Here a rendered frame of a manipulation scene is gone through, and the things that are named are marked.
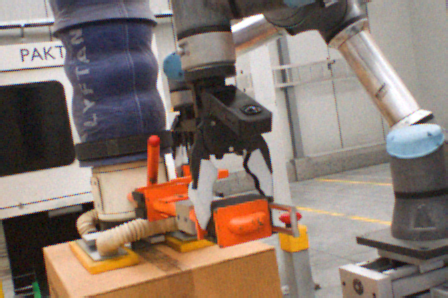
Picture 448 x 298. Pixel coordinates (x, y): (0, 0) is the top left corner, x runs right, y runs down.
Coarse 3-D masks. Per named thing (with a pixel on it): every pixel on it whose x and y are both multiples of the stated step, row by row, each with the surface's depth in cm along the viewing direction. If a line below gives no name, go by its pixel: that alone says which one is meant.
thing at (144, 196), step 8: (160, 184) 109; (168, 184) 109; (176, 184) 102; (184, 184) 103; (136, 192) 103; (144, 192) 100; (152, 192) 100; (160, 192) 101; (168, 192) 101; (176, 192) 102; (184, 192) 102; (136, 200) 104; (144, 200) 100; (152, 200) 100; (136, 208) 105; (144, 208) 102; (152, 208) 100; (136, 216) 106; (144, 216) 100; (152, 216) 100; (160, 216) 101
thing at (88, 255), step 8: (88, 232) 131; (96, 232) 131; (80, 240) 136; (72, 248) 132; (80, 248) 128; (88, 248) 124; (96, 248) 122; (120, 248) 118; (80, 256) 120; (88, 256) 117; (96, 256) 114; (112, 256) 112; (120, 256) 112; (128, 256) 111; (136, 256) 111; (88, 264) 110; (96, 264) 109; (104, 264) 109; (112, 264) 109; (120, 264) 110; (128, 264) 111; (96, 272) 108
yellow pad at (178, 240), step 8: (168, 232) 128; (176, 232) 127; (168, 240) 123; (176, 240) 120; (184, 240) 118; (192, 240) 117; (200, 240) 117; (176, 248) 118; (184, 248) 115; (192, 248) 116
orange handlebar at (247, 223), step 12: (180, 180) 136; (192, 180) 137; (156, 204) 98; (168, 204) 92; (168, 216) 92; (192, 216) 80; (240, 216) 68; (252, 216) 68; (264, 216) 69; (240, 228) 67; (252, 228) 67
